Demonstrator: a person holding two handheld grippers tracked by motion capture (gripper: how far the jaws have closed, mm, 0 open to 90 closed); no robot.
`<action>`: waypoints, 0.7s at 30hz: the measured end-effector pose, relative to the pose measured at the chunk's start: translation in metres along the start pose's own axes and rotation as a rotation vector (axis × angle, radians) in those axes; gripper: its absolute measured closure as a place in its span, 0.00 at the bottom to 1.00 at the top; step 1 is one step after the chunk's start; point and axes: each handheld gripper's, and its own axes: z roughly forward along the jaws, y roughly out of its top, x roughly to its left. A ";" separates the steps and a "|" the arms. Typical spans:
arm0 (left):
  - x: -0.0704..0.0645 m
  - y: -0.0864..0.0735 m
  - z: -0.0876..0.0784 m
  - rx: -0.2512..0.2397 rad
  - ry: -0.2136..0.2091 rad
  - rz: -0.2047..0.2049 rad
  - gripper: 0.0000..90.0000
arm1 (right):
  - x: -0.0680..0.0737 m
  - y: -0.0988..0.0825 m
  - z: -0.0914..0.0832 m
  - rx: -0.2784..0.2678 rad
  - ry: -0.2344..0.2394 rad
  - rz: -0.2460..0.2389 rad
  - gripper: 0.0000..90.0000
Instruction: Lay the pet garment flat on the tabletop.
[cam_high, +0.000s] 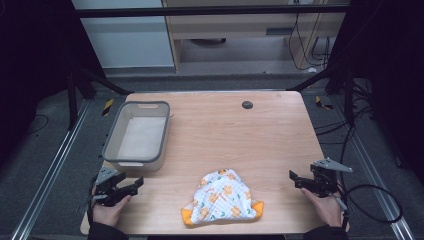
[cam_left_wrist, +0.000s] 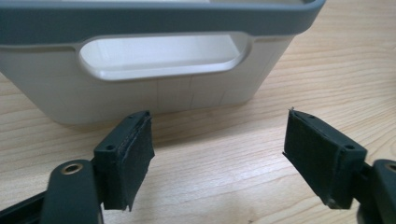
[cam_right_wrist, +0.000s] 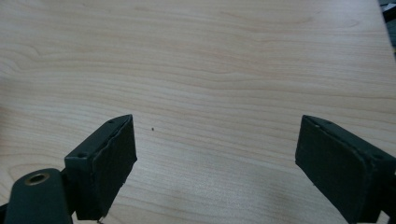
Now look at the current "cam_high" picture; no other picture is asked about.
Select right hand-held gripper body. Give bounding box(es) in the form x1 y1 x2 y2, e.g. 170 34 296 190
309 157 354 199

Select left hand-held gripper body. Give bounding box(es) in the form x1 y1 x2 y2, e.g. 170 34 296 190
91 166 128 208

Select person's left hand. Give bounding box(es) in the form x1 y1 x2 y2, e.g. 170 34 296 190
91 194 133 228

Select person's right hand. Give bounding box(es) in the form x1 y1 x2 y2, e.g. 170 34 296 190
300 187 345 228

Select white basket with grey rim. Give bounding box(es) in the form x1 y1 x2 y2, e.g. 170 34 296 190
101 100 171 173

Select white orange printed cloth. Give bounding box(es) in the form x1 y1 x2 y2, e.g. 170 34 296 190
180 168 265 227

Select yellow black striped tape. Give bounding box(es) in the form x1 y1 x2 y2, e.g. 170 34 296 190
314 95 334 111
101 97 115 117

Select black metal stand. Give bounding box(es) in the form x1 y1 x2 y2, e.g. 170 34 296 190
286 63 358 128
64 59 134 132

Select white cabinet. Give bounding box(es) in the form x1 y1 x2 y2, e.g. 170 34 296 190
71 0 176 70

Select silver floor rail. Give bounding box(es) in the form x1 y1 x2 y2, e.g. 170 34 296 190
9 99 93 240
331 96 416 240

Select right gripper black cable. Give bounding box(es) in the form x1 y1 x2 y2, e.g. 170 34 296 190
337 124 404 225

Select black floor cables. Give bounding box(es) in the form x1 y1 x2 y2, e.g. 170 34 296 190
313 78 378 146

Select thin black floor cable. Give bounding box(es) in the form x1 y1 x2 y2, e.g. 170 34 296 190
25 114 50 135

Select black hanging cables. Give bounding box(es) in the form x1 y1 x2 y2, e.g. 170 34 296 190
287 12 332 72

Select black horizontal frame bar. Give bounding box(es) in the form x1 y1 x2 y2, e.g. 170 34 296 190
74 3 350 19

